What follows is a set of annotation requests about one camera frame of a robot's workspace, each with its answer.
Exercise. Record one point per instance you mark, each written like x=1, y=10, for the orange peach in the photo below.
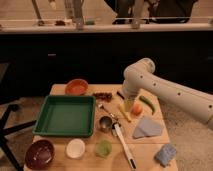
x=136, y=110

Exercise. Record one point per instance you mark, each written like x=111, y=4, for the green plastic cup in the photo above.
x=103, y=148

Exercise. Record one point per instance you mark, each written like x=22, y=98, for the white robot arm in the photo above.
x=140, y=75

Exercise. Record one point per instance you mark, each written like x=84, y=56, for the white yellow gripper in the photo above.
x=129, y=104

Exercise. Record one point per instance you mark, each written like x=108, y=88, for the green plastic tray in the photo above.
x=66, y=116

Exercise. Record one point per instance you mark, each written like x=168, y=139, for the metal spoon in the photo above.
x=101, y=106

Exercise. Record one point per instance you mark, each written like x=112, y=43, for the green chili pepper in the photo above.
x=148, y=102

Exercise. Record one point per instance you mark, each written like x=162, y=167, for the dark purple bowl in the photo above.
x=39, y=155

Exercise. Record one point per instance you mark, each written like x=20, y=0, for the light blue folded cloth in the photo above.
x=147, y=127

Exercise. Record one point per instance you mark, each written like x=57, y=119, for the small metal cup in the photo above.
x=105, y=124

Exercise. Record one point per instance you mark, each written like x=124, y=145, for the yellow corn cob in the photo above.
x=121, y=109

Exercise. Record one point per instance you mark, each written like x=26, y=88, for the orange bowl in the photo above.
x=76, y=87

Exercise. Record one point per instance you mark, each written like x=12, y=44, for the dark red grape bunch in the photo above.
x=103, y=96

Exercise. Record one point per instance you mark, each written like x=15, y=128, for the blue sponge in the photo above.
x=165, y=155

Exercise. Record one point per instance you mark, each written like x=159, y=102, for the white small bowl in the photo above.
x=75, y=149

